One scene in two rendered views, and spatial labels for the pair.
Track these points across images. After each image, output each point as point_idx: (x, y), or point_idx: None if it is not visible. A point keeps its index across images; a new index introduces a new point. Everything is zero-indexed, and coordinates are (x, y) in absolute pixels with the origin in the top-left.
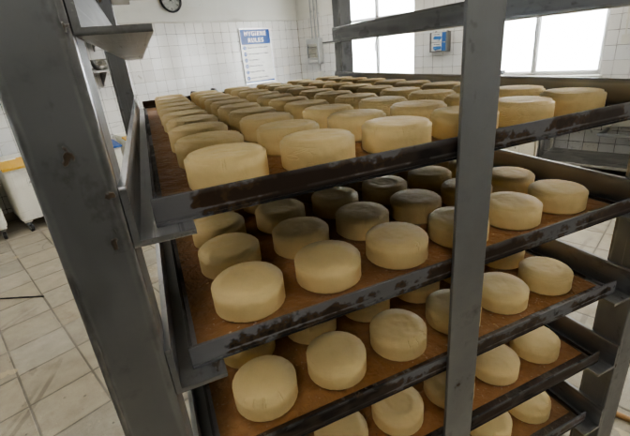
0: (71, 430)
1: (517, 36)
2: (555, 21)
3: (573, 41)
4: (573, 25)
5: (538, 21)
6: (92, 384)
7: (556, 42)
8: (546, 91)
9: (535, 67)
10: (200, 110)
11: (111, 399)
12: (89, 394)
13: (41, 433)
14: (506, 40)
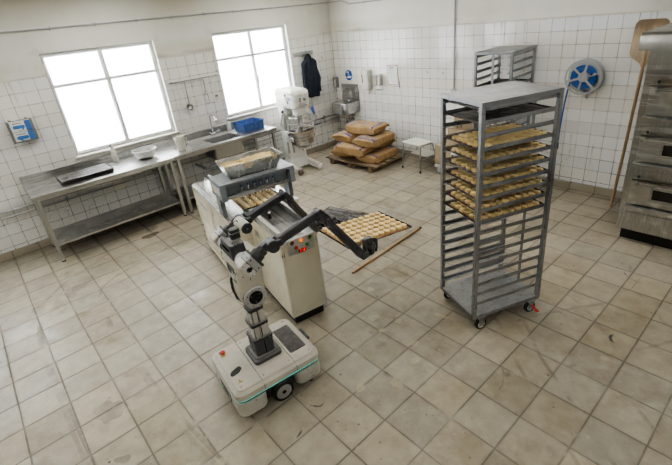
0: (412, 434)
1: (101, 113)
2: (128, 98)
3: (147, 112)
4: (142, 100)
5: (115, 99)
6: (368, 442)
7: (135, 114)
8: (512, 124)
9: (128, 135)
10: (514, 137)
11: (385, 420)
12: (378, 439)
13: (415, 456)
14: (93, 118)
